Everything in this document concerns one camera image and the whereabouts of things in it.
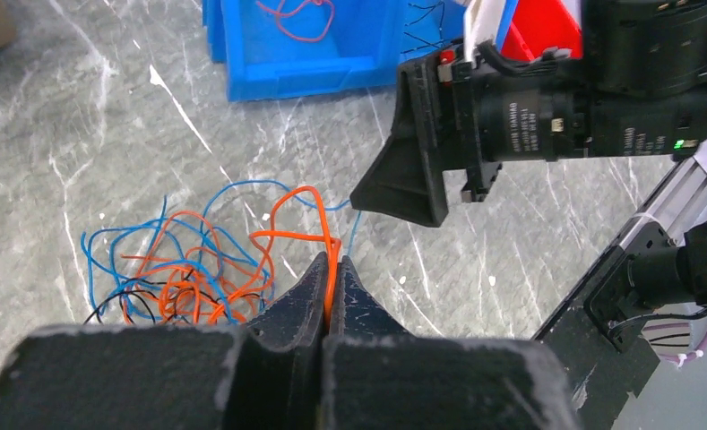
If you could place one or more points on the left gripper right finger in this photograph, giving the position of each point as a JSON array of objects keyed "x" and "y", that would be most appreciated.
[{"x": 391, "y": 379}]

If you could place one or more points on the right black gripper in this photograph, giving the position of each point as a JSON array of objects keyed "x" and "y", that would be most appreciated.
[{"x": 500, "y": 110}]

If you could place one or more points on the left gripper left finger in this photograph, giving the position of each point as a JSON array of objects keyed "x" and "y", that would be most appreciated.
[{"x": 264, "y": 374}]

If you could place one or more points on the red plastic bin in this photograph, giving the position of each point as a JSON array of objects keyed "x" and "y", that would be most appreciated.
[{"x": 537, "y": 25}]

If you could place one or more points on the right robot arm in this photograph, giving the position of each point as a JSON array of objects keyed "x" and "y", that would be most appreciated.
[{"x": 639, "y": 89}]

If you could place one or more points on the blue double plastic bin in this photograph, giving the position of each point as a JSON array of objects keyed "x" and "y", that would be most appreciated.
[{"x": 289, "y": 49}]

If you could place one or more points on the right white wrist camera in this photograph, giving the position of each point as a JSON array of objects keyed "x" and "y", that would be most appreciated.
[{"x": 485, "y": 20}]

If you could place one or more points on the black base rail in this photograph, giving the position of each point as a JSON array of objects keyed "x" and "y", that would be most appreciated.
[{"x": 596, "y": 330}]

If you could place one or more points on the aluminium frame rail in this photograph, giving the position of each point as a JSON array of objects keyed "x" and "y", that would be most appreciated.
[{"x": 676, "y": 204}]

